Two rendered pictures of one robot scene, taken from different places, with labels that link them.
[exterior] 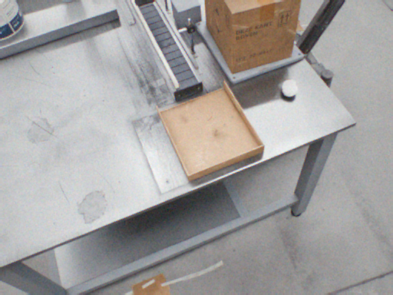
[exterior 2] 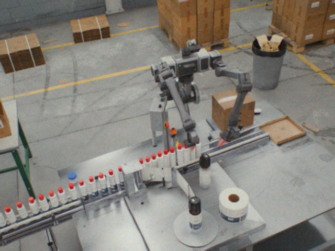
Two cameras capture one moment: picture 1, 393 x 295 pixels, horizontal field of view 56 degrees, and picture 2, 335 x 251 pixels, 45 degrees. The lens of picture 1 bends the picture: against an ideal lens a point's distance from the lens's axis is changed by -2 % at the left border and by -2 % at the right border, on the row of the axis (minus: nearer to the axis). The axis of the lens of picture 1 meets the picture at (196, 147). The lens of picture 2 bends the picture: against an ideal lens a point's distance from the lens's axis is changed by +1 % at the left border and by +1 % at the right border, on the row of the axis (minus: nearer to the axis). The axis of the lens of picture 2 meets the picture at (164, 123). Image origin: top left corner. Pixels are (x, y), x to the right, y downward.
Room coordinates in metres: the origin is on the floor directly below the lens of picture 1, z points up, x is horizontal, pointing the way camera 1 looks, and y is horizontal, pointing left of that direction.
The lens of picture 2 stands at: (2.00, 2.51, 3.20)
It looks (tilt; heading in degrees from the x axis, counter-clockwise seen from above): 39 degrees down; 265
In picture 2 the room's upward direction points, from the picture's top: 5 degrees counter-clockwise
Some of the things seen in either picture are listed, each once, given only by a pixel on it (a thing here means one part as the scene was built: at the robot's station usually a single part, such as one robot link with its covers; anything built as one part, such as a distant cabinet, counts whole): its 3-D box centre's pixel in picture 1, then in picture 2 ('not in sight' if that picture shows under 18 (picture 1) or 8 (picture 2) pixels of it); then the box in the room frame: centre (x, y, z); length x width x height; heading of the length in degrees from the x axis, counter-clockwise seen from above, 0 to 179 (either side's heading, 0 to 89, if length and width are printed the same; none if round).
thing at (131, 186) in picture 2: not in sight; (133, 178); (2.07, 0.42, 1.01); 0.14 x 0.13 x 0.26; 16
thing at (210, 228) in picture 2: not in sight; (195, 227); (1.69, 0.85, 0.89); 0.31 x 0.31 x 0.01
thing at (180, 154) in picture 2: not in sight; (180, 154); (1.68, 0.21, 0.98); 0.05 x 0.05 x 0.20
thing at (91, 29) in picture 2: not in sight; (90, 29); (2.55, -4.20, 0.11); 0.65 x 0.54 x 0.22; 6
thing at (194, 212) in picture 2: not in sight; (194, 213); (1.69, 0.85, 1.04); 0.09 x 0.09 x 0.29
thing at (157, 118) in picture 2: not in sight; (159, 114); (1.82, 0.17, 1.38); 0.17 x 0.10 x 0.19; 71
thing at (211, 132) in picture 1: (208, 127); (282, 129); (0.73, -0.05, 0.85); 0.30 x 0.26 x 0.04; 16
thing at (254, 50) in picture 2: not in sight; (268, 56); (0.14, -1.96, 0.43); 0.44 x 0.43 x 0.39; 99
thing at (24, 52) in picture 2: not in sight; (20, 53); (3.65, -3.52, 0.16); 0.65 x 0.54 x 0.32; 14
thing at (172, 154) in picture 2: not in sight; (172, 157); (1.75, 0.24, 0.98); 0.05 x 0.05 x 0.20
